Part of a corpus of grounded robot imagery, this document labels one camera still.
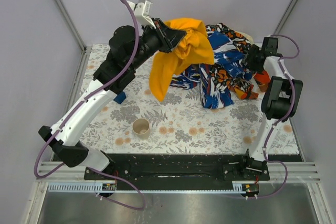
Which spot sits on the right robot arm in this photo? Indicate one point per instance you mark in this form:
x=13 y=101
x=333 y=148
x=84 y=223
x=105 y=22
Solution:
x=279 y=103

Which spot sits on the yellow orange cloth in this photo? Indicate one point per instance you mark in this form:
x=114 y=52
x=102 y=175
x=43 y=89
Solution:
x=194 y=48

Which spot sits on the beige paper cup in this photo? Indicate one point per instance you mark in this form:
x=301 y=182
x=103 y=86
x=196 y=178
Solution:
x=141 y=128

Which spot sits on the white cable duct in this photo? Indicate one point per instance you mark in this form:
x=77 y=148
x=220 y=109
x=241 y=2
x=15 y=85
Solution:
x=157 y=188

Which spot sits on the blue white patterned cloth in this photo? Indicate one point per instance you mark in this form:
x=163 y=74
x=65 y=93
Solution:
x=212 y=97

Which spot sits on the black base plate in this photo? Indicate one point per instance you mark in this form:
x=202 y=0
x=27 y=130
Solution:
x=184 y=158

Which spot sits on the orange black patterned cloth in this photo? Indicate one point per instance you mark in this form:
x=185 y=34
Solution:
x=229 y=49

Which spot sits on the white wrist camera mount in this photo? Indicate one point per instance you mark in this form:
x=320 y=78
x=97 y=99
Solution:
x=142 y=13

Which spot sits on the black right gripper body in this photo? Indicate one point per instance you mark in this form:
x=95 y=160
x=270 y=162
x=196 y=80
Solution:
x=252 y=57

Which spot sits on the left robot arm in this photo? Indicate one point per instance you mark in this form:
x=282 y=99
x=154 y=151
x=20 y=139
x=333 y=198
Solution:
x=128 y=51

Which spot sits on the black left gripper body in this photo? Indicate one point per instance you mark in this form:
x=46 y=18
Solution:
x=164 y=36

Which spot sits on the floral patterned table mat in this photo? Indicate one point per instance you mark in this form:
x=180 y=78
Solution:
x=179 y=124

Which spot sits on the blue block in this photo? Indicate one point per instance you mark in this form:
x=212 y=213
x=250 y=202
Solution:
x=120 y=98

